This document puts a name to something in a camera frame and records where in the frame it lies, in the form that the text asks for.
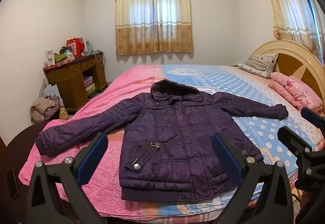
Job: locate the red gift box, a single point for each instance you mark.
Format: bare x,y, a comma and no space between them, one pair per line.
76,47

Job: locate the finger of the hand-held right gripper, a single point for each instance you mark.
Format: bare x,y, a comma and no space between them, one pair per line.
313,116
294,139

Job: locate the grey patterned pillow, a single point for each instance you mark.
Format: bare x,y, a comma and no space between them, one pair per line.
259,64

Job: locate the dark brown round table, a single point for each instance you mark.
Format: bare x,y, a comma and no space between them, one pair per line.
15,147

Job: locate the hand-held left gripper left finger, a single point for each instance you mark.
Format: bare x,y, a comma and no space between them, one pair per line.
92,158

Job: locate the brown wooden desk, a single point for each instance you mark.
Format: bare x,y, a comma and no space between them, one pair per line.
68,81

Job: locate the beige patterned curtain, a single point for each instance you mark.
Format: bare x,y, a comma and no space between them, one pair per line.
284,10
132,36

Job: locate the bed with printed sheet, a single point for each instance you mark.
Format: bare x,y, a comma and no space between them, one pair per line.
228,81

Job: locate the white greeting card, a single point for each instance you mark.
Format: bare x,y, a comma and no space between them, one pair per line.
50,57

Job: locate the black phone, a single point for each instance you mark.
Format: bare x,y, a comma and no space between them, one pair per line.
13,184

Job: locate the stack of colourful boxes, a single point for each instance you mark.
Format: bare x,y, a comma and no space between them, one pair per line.
89,86

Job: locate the cream wooden headboard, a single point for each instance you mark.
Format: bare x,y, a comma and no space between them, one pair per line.
294,66

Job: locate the pile of clothes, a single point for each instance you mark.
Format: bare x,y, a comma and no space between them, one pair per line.
43,109

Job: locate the yellow printed bag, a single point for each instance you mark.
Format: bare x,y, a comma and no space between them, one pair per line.
64,113

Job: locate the green cloth bundle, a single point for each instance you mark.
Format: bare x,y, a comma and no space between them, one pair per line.
58,58

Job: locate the pink folded blanket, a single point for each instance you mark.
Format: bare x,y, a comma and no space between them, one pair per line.
297,91

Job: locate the purple padded jacket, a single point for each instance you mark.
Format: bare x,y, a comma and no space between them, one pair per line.
172,137

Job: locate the pale blue packet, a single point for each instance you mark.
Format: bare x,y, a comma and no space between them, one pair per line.
88,46

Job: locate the white paper bag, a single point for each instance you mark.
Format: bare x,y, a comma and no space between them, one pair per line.
52,90

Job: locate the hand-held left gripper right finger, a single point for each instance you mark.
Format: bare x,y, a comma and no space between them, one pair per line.
226,158

